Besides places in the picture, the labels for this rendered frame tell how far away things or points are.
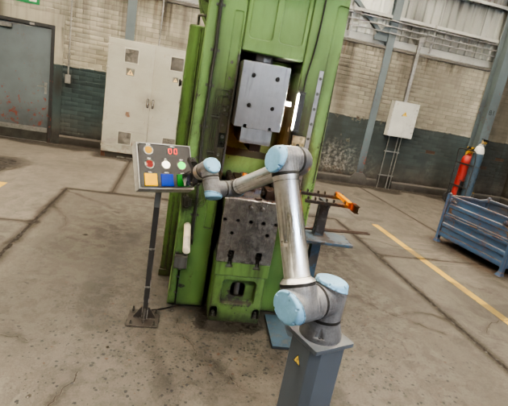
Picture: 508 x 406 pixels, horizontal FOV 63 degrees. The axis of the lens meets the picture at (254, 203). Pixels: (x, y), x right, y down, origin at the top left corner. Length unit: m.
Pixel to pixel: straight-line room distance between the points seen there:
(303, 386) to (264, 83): 1.71
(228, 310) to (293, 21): 1.97
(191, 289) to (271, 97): 1.48
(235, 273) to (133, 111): 5.54
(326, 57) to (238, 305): 1.78
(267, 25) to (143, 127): 5.44
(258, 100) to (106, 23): 6.30
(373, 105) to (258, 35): 6.91
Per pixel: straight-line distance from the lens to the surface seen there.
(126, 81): 7.95
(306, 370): 1.93
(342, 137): 9.31
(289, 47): 2.82
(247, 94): 2.62
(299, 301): 1.65
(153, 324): 2.89
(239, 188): 2.16
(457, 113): 10.61
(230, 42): 2.76
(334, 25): 2.91
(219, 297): 2.93
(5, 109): 9.15
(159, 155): 2.50
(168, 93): 7.90
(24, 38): 9.00
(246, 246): 2.77
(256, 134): 2.65
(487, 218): 5.91
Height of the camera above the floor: 1.58
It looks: 15 degrees down
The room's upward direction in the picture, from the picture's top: 10 degrees clockwise
